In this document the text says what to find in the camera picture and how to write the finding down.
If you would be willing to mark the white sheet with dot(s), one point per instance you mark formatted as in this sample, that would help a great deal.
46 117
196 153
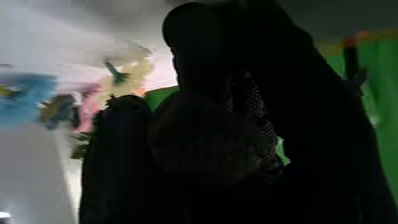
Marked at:
36 173

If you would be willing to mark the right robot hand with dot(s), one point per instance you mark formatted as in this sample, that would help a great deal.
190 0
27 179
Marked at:
237 140

